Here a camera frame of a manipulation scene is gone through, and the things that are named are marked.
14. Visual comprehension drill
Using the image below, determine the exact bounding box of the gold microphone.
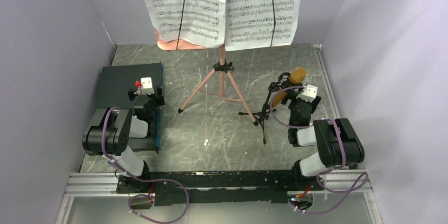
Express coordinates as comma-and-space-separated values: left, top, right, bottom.
270, 67, 307, 108

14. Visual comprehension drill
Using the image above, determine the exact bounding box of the black microphone tripod stand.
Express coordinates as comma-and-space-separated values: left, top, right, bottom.
254, 81, 304, 144

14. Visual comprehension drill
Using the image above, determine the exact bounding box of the pink perforated music stand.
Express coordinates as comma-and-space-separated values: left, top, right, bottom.
134, 0, 260, 126

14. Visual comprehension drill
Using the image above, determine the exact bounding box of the sheet music page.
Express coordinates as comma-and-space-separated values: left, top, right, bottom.
135, 0, 230, 50
225, 0, 301, 51

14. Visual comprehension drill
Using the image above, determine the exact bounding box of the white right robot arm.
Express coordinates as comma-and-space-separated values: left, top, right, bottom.
287, 96, 365, 190

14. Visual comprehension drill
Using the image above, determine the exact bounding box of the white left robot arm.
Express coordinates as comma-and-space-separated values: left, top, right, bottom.
82, 87, 165, 192

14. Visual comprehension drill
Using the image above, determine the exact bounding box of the black folder book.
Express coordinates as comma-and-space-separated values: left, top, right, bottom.
85, 62, 164, 155

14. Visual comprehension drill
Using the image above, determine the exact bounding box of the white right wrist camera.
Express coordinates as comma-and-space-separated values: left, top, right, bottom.
298, 85, 318, 102

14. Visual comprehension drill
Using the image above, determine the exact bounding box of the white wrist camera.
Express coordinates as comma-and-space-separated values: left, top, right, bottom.
135, 77, 155, 95
298, 85, 318, 102

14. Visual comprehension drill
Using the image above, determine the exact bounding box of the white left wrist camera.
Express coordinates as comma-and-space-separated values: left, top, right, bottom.
135, 77, 155, 95

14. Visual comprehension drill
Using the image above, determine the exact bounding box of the aluminium table edge rail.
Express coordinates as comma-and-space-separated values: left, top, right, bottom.
312, 44, 340, 118

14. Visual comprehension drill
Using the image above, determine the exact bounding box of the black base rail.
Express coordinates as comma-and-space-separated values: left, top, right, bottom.
116, 170, 323, 206

